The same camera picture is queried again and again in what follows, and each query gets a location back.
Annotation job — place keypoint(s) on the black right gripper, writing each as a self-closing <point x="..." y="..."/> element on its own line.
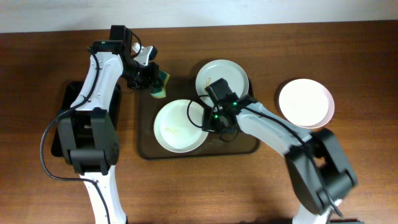
<point x="210" y="121"/>

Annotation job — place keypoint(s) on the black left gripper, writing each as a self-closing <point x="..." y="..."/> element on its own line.
<point x="152" y="76"/>

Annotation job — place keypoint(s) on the green yellow sponge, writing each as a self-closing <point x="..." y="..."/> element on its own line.
<point x="158" y="89"/>

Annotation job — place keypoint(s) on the white cream plate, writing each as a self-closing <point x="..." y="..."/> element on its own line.
<point x="177" y="126"/>

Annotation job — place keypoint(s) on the pink plate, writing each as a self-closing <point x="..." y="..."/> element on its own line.
<point x="306" y="103"/>

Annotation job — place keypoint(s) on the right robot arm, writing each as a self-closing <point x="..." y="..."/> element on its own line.
<point x="319" y="170"/>

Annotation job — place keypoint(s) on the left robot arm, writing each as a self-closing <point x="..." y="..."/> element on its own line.
<point x="87" y="129"/>

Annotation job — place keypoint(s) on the brown serving tray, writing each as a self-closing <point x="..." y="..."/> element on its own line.
<point x="183" y="88"/>

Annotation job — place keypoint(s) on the light blue-grey plate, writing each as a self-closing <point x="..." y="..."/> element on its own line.
<point x="236" y="77"/>

